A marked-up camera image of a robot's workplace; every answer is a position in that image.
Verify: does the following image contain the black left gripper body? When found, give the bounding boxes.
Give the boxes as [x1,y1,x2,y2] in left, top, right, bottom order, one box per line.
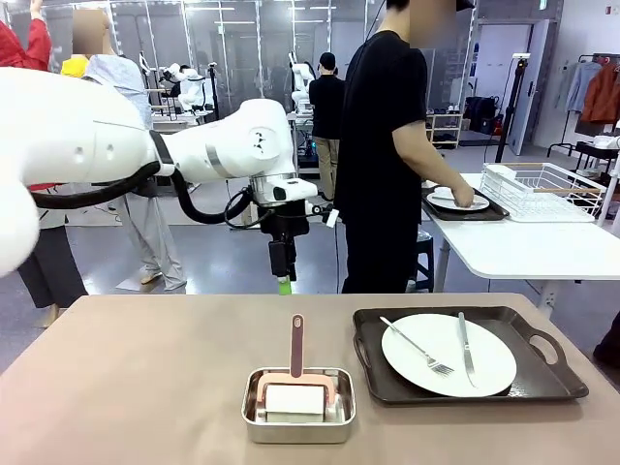
[261,205,311,278]

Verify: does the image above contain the pink handled lint roller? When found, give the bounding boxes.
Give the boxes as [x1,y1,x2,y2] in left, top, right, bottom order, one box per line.
[256,313,339,417]

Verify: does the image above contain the large white plate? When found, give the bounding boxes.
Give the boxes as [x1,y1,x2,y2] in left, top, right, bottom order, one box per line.
[381,313,518,399]

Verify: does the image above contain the person's right forearm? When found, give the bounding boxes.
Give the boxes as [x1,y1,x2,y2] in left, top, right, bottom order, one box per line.
[390,120,461,204]

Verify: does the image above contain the person's right hand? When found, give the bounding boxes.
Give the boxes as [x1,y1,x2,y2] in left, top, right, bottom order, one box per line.
[449,186,478,211]

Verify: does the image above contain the person in grey trousers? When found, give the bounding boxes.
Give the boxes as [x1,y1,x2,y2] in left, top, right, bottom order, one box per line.
[62,9,189,295]

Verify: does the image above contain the person in black clothes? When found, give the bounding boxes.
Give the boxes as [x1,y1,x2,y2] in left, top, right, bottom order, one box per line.
[333,0,479,295]

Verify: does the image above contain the small metal tray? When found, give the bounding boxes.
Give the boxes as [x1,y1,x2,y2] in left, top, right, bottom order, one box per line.
[240,366,357,445]

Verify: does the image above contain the person with black cap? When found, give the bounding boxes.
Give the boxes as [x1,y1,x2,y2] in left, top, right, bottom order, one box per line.
[308,51,347,202]

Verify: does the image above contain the silver fork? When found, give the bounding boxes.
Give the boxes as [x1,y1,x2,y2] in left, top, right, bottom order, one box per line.
[379,316,455,377]

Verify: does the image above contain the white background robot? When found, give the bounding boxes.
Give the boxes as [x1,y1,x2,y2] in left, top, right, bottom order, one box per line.
[289,50,317,115]
[162,62,214,115]

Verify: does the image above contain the silver table knife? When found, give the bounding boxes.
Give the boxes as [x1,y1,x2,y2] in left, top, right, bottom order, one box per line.
[456,311,480,389]

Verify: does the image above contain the white shoe shelf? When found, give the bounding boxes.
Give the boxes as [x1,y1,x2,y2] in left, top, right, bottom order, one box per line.
[424,108,465,149]

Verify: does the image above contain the black bag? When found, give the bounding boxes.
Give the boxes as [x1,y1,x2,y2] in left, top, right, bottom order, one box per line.
[464,95,500,135]

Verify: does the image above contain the white table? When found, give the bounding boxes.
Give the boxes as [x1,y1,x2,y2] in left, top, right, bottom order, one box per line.
[420,171,620,321]

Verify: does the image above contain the black clothes rack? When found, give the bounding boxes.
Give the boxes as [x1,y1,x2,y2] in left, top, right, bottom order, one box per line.
[546,52,620,157]

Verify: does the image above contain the person in red top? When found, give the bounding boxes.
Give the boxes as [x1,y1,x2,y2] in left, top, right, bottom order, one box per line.
[0,0,91,330]

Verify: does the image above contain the light blue shirt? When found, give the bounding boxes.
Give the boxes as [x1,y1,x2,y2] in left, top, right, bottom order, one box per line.
[555,60,602,113]

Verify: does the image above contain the orange jacket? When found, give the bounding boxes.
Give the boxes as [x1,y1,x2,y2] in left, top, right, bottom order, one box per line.
[579,62,620,125]

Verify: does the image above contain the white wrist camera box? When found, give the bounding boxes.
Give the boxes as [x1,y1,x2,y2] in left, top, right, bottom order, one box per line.
[305,207,339,230]

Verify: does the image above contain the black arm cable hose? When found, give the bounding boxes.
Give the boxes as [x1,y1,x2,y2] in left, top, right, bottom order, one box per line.
[31,162,259,228]

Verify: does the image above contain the white wire dish rack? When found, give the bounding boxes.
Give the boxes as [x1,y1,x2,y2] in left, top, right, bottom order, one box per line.
[479,162,606,224]

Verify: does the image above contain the black serving tray with handles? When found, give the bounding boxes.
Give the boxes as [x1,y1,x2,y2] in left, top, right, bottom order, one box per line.
[352,304,591,407]

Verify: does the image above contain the black camera tripod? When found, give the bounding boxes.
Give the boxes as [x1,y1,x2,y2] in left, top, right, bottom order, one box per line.
[493,51,533,164]

